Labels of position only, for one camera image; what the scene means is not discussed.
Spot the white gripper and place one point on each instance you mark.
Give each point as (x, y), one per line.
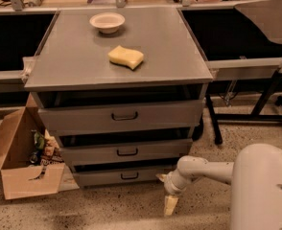
(170, 183)

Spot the grey bottom drawer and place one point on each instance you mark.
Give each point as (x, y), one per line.
(120, 176)

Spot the grey drawer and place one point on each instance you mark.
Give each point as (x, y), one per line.
(116, 153)
(98, 119)
(120, 176)

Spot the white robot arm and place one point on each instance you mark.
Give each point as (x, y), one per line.
(255, 178)

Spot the grey top drawer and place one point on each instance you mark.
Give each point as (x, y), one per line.
(98, 119)

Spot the grey middle drawer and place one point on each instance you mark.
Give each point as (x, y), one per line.
(116, 153)

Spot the grey drawer cabinet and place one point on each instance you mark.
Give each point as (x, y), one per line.
(73, 69)

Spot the open cardboard box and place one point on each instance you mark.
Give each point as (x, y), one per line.
(19, 178)

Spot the snack packages in box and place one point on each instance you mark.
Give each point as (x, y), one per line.
(47, 152)

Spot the black table stand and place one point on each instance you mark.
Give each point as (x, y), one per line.
(255, 115)

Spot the yellow sponge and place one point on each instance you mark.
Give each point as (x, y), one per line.
(125, 57)

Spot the white bowl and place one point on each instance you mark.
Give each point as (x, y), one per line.
(107, 22)

